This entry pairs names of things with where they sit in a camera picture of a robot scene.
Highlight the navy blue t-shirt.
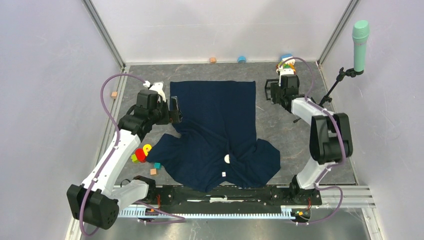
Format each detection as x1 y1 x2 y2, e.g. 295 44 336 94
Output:
146 80 281 193

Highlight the round gold brooch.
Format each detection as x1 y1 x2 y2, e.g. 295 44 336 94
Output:
224 154 230 164

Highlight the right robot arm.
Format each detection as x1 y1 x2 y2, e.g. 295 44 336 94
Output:
264 74 353 204

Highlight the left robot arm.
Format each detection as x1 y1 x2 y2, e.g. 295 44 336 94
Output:
66 89 183 230

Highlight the colourful toy block car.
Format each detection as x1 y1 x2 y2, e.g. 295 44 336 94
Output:
276 54 296 75

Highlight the orange wooden cube left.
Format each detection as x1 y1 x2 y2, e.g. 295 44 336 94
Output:
110 91 118 100

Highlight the teal small block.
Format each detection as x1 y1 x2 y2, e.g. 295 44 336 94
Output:
153 162 162 170

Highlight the blue cup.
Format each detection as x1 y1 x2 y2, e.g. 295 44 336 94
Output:
237 55 247 63

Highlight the orange wooden cube near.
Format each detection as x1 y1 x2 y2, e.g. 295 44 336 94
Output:
150 168 158 176

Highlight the black microphone tripod stand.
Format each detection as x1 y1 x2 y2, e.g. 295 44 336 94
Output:
293 67 365 124

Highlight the mint green microphone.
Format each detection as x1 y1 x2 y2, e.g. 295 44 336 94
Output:
351 20 370 73

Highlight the left black display frame box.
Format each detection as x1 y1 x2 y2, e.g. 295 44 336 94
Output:
264 78 280 102

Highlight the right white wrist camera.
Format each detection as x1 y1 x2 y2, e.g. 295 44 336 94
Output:
278 64 296 76

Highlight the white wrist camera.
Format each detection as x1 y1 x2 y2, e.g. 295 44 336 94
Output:
143 81 167 103
278 64 296 76

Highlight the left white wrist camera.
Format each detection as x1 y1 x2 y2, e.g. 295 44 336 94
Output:
143 81 167 103

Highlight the red yellow ring stacker toy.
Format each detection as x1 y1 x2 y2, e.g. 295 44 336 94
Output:
130 144 152 163

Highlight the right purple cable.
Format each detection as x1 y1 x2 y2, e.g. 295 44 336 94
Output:
281 56 348 226

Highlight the purple cable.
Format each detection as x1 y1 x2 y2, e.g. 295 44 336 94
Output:
281 56 348 226
79 73 187 238

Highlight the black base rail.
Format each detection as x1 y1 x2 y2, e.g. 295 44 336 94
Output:
137 184 323 215

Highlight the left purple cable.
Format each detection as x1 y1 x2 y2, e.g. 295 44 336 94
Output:
79 73 187 238

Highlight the aluminium frame rail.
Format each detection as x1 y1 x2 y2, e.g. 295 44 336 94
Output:
64 185 387 240

